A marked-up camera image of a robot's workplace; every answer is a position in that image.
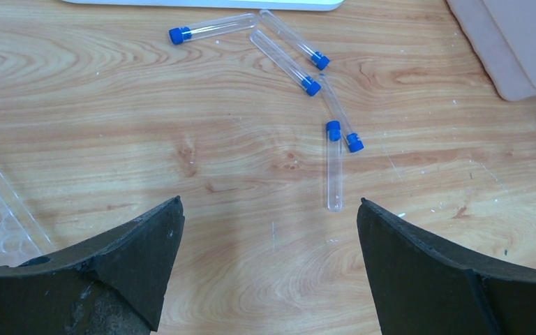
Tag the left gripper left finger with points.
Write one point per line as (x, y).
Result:
(112, 283)

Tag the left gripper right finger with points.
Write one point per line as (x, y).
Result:
(425, 284)

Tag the test tube blue cap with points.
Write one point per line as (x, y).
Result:
(208, 29)
(334, 166)
(294, 39)
(353, 141)
(288, 65)

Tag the pink plastic bin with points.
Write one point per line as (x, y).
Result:
(503, 36)

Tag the white plastic lid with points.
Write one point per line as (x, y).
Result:
(303, 5)

